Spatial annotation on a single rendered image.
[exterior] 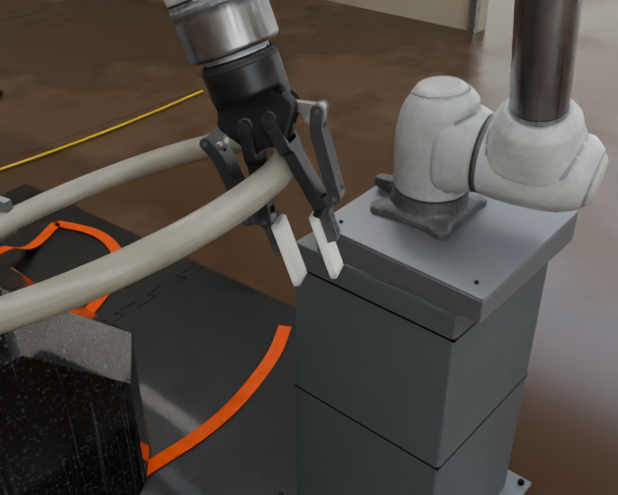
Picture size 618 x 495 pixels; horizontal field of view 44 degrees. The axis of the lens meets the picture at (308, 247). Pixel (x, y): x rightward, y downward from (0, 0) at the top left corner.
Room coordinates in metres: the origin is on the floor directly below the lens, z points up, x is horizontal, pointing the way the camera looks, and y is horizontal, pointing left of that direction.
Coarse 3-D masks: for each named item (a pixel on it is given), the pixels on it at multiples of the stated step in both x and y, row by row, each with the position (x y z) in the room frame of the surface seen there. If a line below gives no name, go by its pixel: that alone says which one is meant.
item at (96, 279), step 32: (128, 160) 0.95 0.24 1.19; (160, 160) 0.93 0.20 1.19; (192, 160) 0.93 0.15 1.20; (64, 192) 0.91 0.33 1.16; (96, 192) 0.93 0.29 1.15; (256, 192) 0.61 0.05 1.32; (0, 224) 0.85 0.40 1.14; (192, 224) 0.55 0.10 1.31; (224, 224) 0.57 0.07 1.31; (128, 256) 0.52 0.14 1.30; (160, 256) 0.53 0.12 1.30; (32, 288) 0.50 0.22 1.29; (64, 288) 0.50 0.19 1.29; (96, 288) 0.50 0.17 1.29; (0, 320) 0.48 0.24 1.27; (32, 320) 0.49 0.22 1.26
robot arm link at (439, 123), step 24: (408, 96) 1.38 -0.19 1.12; (432, 96) 1.34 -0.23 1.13; (456, 96) 1.33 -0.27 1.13; (408, 120) 1.34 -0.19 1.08; (432, 120) 1.31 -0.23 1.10; (456, 120) 1.31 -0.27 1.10; (480, 120) 1.31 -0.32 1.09; (408, 144) 1.33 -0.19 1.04; (432, 144) 1.31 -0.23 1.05; (456, 144) 1.29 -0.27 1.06; (408, 168) 1.33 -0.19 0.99; (432, 168) 1.30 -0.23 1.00; (456, 168) 1.28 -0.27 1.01; (408, 192) 1.34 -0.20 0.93; (432, 192) 1.31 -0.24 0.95; (456, 192) 1.32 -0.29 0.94
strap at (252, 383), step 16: (64, 224) 2.80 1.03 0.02; (112, 240) 2.67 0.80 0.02; (96, 304) 2.22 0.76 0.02; (288, 336) 2.04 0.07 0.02; (272, 352) 1.96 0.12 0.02; (256, 368) 1.87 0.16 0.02; (256, 384) 1.80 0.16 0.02; (240, 400) 1.73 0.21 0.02; (224, 416) 1.66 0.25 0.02; (192, 432) 1.60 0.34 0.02; (208, 432) 1.60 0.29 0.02; (176, 448) 1.54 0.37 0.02; (160, 464) 1.48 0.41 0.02
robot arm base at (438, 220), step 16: (384, 176) 1.47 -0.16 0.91; (384, 208) 1.36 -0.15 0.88; (400, 208) 1.35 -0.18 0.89; (416, 208) 1.32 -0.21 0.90; (432, 208) 1.32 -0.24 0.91; (448, 208) 1.32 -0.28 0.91; (464, 208) 1.35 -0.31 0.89; (480, 208) 1.39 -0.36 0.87; (416, 224) 1.31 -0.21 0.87; (432, 224) 1.30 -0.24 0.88; (448, 224) 1.30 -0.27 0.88
